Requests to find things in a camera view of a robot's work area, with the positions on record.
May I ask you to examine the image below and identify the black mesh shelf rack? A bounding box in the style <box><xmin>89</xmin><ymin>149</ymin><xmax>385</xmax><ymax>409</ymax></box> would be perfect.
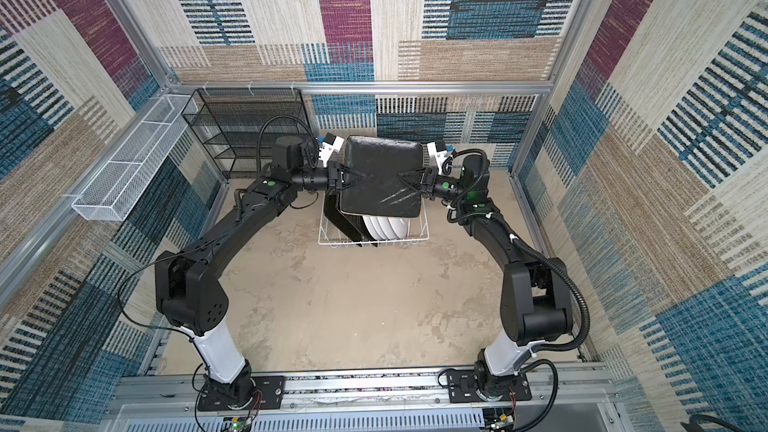
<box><xmin>182</xmin><ymin>88</ymin><xmax>315</xmax><ymax>179</ymax></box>

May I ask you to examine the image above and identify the aluminium mounting rail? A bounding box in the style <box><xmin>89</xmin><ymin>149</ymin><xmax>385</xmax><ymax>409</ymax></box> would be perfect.
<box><xmin>99</xmin><ymin>363</ymin><xmax>633</xmax><ymax>431</ymax></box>

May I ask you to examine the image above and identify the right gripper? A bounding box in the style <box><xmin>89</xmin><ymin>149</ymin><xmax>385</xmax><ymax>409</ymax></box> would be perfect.
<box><xmin>396</xmin><ymin>167</ymin><xmax>467</xmax><ymax>202</ymax></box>

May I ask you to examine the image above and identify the white mesh wall basket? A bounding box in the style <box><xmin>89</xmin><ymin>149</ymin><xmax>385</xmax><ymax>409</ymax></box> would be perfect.
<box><xmin>72</xmin><ymin>94</ymin><xmax>189</xmax><ymax>222</ymax></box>

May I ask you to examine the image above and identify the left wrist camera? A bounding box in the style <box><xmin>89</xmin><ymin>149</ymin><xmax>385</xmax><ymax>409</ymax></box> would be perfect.
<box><xmin>318</xmin><ymin>133</ymin><xmax>344</xmax><ymax>168</ymax></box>

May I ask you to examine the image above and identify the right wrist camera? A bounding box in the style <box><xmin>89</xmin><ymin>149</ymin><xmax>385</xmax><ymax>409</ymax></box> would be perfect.
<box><xmin>427</xmin><ymin>140</ymin><xmax>452</xmax><ymax>175</ymax></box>

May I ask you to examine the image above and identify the floral square plate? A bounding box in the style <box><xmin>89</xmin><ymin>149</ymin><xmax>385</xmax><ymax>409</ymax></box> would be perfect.
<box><xmin>323</xmin><ymin>193</ymin><xmax>358</xmax><ymax>241</ymax></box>

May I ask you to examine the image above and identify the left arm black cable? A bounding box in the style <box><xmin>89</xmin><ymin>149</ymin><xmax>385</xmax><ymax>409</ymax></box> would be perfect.
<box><xmin>256</xmin><ymin>115</ymin><xmax>319</xmax><ymax>211</ymax></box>

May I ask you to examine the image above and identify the white wire dish rack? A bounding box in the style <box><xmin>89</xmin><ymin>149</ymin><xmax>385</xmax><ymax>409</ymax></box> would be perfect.
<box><xmin>317</xmin><ymin>194</ymin><xmax>430</xmax><ymax>248</ymax></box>

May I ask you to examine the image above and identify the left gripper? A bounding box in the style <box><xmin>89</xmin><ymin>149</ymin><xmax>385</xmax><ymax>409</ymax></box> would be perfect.
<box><xmin>291</xmin><ymin>165</ymin><xmax>367</xmax><ymax>197</ymax></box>

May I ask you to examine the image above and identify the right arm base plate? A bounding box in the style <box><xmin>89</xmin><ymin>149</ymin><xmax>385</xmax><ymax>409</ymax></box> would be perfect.
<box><xmin>437</xmin><ymin>367</ymin><xmax>532</xmax><ymax>403</ymax></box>

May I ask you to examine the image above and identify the white round plate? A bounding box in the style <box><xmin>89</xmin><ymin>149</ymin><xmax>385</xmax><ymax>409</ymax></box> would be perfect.
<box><xmin>377</xmin><ymin>217</ymin><xmax>399</xmax><ymax>240</ymax></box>
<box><xmin>370</xmin><ymin>216</ymin><xmax>388</xmax><ymax>241</ymax></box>
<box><xmin>363</xmin><ymin>216</ymin><xmax>380</xmax><ymax>241</ymax></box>
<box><xmin>389</xmin><ymin>218</ymin><xmax>410</xmax><ymax>239</ymax></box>

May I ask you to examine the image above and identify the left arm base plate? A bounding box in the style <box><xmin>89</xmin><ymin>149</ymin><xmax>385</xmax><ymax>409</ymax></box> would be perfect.
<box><xmin>196</xmin><ymin>376</ymin><xmax>285</xmax><ymax>412</ymax></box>

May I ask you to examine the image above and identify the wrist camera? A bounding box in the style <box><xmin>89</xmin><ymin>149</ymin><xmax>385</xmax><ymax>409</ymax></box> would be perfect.
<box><xmin>318</xmin><ymin>133</ymin><xmax>344</xmax><ymax>168</ymax></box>
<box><xmin>427</xmin><ymin>140</ymin><xmax>452</xmax><ymax>175</ymax></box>

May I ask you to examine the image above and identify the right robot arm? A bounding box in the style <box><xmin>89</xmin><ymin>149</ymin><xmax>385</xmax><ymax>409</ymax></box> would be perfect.
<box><xmin>397</xmin><ymin>154</ymin><xmax>573</xmax><ymax>400</ymax></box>

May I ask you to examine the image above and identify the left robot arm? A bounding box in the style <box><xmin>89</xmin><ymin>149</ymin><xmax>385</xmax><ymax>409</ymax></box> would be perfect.
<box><xmin>154</xmin><ymin>136</ymin><xmax>365</xmax><ymax>408</ymax></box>

